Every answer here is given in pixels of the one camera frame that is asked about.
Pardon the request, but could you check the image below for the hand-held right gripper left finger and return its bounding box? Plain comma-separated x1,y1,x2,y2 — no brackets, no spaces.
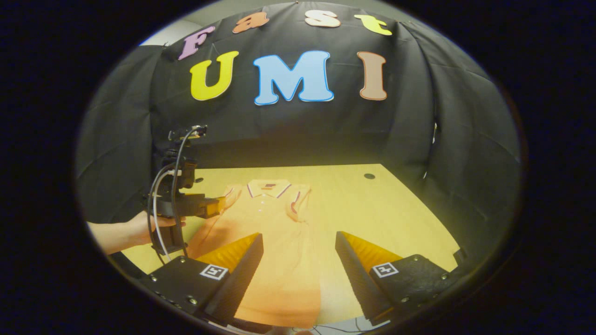
140,233,264,326

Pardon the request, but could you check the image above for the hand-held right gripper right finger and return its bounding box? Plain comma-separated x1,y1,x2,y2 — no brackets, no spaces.
335,231,466,326

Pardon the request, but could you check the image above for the orange T-shirt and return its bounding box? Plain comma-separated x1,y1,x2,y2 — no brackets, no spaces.
186,179,323,328

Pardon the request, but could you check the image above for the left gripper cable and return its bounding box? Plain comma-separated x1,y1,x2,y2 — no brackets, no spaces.
147,127,205,266

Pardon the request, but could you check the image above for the black floor cable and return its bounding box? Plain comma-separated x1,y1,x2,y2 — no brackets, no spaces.
291,319,373,334

